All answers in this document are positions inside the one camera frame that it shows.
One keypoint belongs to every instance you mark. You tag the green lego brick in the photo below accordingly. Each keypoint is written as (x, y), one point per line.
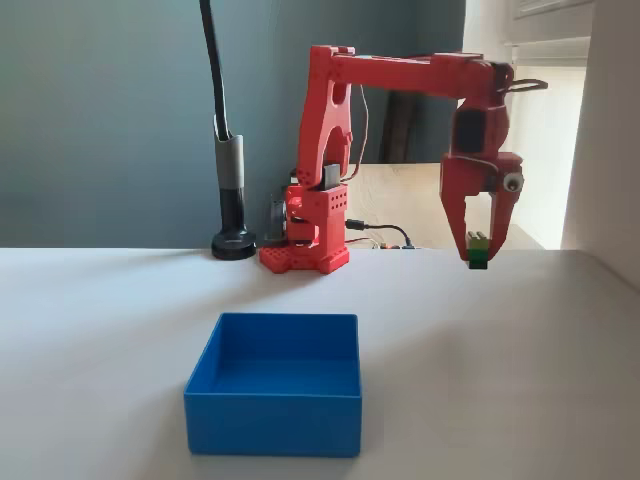
(478, 252)

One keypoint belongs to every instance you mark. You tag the black gooseneck stand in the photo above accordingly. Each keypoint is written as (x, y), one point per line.
(231, 165)

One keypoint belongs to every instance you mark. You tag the dark wooden furniture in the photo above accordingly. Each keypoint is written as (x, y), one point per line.
(410, 127)

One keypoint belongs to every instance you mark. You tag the blue square box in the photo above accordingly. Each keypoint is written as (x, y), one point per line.
(280, 400)

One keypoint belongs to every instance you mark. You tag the red robot arm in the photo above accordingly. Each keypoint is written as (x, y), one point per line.
(395, 70)

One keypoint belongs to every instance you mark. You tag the small electronics board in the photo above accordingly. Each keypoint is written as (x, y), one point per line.
(392, 246)

